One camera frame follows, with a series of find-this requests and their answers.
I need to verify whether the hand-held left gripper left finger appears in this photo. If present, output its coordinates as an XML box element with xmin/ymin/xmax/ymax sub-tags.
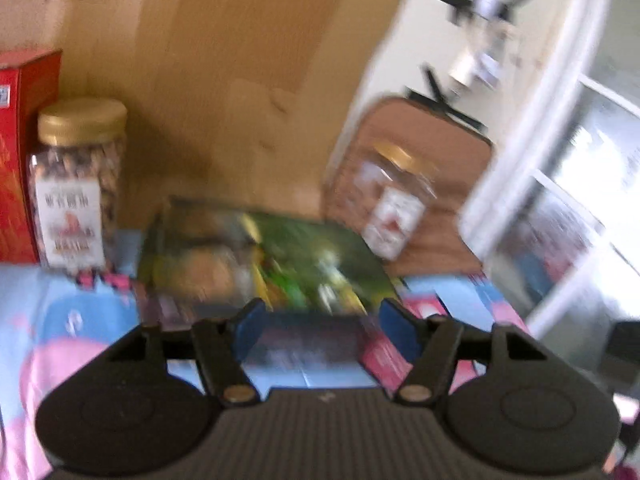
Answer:
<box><xmin>107</xmin><ymin>298</ymin><xmax>266</xmax><ymax>406</ymax></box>

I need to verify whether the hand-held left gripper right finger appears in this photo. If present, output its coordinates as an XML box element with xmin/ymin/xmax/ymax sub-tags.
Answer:
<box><xmin>378</xmin><ymin>298</ymin><xmax>547</xmax><ymax>405</ymax></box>

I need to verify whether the dark snack packet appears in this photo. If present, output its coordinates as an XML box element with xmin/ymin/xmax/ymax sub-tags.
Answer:
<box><xmin>244</xmin><ymin>311</ymin><xmax>373</xmax><ymax>372</ymax></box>

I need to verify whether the green snack packet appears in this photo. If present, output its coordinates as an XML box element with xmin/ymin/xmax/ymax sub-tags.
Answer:
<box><xmin>139</xmin><ymin>199</ymin><xmax>398</xmax><ymax>317</ymax></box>

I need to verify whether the clear jar with red label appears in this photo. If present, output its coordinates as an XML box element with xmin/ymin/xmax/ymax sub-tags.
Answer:
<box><xmin>359</xmin><ymin>142</ymin><xmax>440</xmax><ymax>262</ymax></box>

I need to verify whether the brown wooden chair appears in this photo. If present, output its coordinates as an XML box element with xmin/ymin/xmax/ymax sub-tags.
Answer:
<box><xmin>324</xmin><ymin>96</ymin><xmax>495</xmax><ymax>277</ymax></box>

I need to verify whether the blue and pink printed blanket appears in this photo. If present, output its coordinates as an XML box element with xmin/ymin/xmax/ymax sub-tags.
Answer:
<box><xmin>0</xmin><ymin>230</ymin><xmax>532</xmax><ymax>480</ymax></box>

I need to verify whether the nut jar with gold lid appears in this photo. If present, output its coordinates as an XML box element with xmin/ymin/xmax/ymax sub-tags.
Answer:
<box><xmin>26</xmin><ymin>98</ymin><xmax>129</xmax><ymax>272</ymax></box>

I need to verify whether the large cardboard box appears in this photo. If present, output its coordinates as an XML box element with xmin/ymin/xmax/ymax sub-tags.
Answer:
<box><xmin>0</xmin><ymin>0</ymin><xmax>417</xmax><ymax>233</ymax></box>

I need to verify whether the red cardboard box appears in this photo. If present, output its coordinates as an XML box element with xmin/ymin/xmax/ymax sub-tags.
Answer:
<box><xmin>0</xmin><ymin>50</ymin><xmax>64</xmax><ymax>264</ymax></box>

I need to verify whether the white robot on tripod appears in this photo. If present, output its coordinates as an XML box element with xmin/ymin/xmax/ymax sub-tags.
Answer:
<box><xmin>406</xmin><ymin>0</ymin><xmax>532</xmax><ymax>136</ymax></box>

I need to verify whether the white window frame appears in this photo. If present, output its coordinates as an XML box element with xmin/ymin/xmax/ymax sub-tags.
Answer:
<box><xmin>459</xmin><ymin>0</ymin><xmax>640</xmax><ymax>343</ymax></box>

